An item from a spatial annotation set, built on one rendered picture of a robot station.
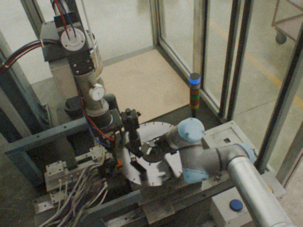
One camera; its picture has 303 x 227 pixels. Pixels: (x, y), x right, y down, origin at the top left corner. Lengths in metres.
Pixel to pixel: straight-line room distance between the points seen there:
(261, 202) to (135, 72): 1.37
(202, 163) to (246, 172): 0.14
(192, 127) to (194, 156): 0.09
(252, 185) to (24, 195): 1.11
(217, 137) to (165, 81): 0.63
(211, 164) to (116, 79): 1.17
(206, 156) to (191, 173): 0.07
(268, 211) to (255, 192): 0.06
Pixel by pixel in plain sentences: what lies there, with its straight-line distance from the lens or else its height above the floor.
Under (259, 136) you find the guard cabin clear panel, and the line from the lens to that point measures 1.32.
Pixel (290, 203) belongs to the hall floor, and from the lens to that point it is 2.26.
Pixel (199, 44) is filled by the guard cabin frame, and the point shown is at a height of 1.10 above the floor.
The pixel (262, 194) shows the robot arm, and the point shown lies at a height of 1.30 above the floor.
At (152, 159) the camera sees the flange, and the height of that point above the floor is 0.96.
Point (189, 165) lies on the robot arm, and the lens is 0.85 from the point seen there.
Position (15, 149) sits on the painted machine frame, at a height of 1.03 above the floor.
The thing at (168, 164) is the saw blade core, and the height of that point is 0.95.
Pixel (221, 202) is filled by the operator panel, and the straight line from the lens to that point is 1.16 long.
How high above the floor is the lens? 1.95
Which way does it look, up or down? 48 degrees down
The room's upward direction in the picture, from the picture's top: 8 degrees counter-clockwise
